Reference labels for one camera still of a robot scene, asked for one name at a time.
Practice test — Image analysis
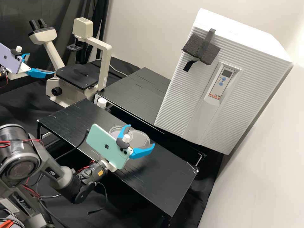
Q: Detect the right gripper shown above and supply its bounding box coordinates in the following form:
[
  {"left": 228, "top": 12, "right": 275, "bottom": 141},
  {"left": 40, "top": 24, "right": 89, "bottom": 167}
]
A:
[{"left": 101, "top": 124, "right": 155, "bottom": 174}]

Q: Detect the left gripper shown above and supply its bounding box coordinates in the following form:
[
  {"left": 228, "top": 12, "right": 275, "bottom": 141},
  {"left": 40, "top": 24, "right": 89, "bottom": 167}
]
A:
[{"left": 9, "top": 53, "right": 57, "bottom": 80}]

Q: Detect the petri dish lid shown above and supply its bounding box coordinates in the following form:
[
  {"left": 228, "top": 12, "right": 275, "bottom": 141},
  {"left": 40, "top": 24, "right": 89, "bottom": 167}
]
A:
[{"left": 128, "top": 130, "right": 151, "bottom": 148}]

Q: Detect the petri dish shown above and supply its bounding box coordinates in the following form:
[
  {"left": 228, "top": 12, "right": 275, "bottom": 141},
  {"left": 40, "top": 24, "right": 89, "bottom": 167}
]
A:
[{"left": 109, "top": 125, "right": 130, "bottom": 141}]

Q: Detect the black platform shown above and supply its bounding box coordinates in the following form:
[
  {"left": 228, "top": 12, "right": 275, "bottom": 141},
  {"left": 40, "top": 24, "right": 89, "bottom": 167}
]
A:
[
  {"left": 37, "top": 98, "right": 199, "bottom": 219},
  {"left": 95, "top": 67, "right": 207, "bottom": 164}
]

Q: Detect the cream microscope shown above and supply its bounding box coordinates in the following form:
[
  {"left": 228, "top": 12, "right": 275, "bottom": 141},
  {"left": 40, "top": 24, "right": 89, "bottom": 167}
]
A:
[{"left": 28, "top": 17, "right": 112, "bottom": 108}]

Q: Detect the incubator door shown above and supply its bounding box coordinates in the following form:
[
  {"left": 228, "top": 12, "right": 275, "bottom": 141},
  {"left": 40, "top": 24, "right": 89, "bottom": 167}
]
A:
[{"left": 154, "top": 23, "right": 294, "bottom": 156}]

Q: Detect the white incubator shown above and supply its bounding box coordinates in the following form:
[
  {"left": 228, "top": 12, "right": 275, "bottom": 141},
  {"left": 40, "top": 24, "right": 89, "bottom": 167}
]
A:
[{"left": 193, "top": 8, "right": 293, "bottom": 63}]

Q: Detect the left wrist camera phone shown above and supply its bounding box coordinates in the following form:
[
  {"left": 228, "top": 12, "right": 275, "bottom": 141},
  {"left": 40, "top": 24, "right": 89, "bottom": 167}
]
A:
[{"left": 0, "top": 42, "right": 25, "bottom": 74}]

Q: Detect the wrist camera phone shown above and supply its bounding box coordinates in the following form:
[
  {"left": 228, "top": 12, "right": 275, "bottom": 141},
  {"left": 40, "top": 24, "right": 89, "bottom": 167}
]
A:
[
  {"left": 0, "top": 42, "right": 25, "bottom": 74},
  {"left": 86, "top": 123, "right": 135, "bottom": 170}
]

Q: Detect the right wrist camera phone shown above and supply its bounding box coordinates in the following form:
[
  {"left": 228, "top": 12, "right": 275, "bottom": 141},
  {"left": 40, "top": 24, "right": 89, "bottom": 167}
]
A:
[{"left": 86, "top": 123, "right": 135, "bottom": 170}]

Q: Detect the black cable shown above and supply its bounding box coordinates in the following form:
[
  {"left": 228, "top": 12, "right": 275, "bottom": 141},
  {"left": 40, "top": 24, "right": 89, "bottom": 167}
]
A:
[
  {"left": 54, "top": 129, "right": 90, "bottom": 163},
  {"left": 87, "top": 181, "right": 109, "bottom": 215}
]

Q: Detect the white cable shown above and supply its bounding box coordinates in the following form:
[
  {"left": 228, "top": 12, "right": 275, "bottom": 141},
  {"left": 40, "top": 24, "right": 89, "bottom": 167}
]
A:
[{"left": 111, "top": 66, "right": 129, "bottom": 77}]

